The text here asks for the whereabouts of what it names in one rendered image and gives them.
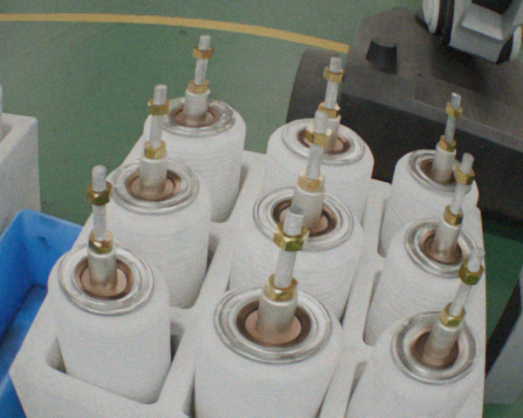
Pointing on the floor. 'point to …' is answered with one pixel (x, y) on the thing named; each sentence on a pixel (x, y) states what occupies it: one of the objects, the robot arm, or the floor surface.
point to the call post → (516, 335)
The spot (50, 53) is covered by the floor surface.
